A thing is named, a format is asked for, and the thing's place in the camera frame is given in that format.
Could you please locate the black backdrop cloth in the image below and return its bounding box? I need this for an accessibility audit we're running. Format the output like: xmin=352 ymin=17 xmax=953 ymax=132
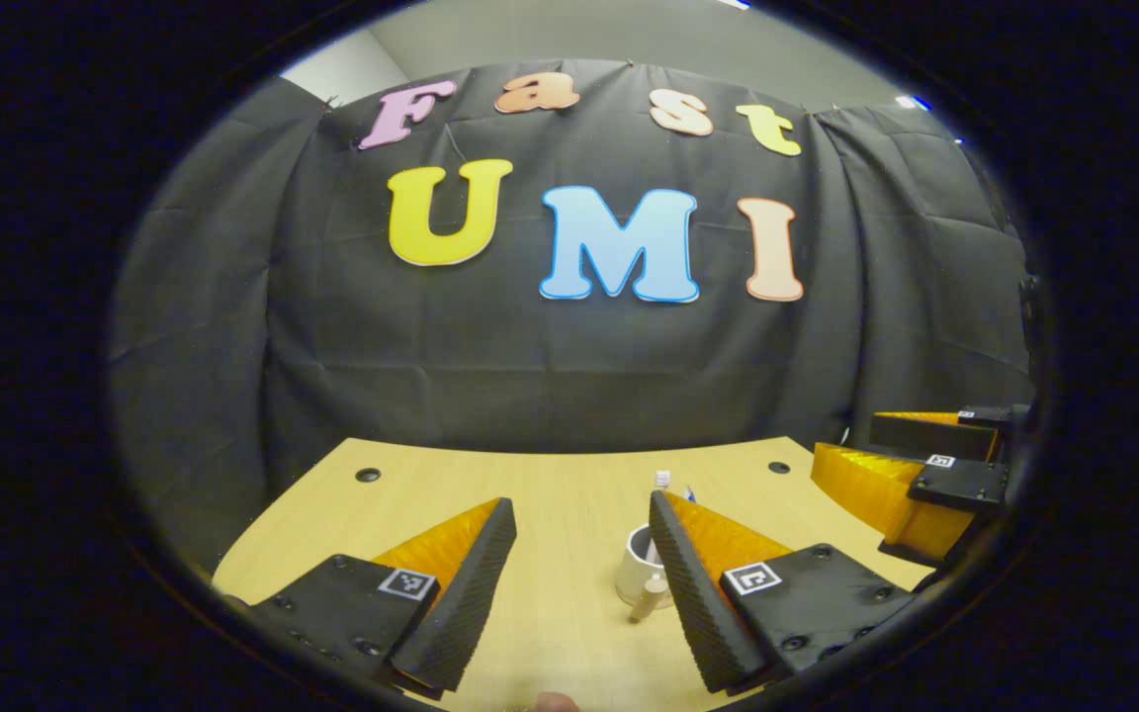
xmin=110 ymin=59 xmax=1040 ymax=575

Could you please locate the light wooden desktop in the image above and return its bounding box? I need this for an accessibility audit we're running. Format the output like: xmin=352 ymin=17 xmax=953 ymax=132
xmin=212 ymin=437 xmax=936 ymax=712

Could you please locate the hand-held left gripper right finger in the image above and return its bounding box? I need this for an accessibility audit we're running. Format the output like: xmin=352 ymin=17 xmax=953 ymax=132
xmin=649 ymin=489 xmax=931 ymax=695

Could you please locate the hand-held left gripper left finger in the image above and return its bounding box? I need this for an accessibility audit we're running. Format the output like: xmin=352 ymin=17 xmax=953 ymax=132
xmin=251 ymin=497 xmax=518 ymax=698

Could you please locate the white cup with beige handle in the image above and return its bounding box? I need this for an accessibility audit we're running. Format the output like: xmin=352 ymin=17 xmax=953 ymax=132
xmin=615 ymin=524 xmax=677 ymax=625

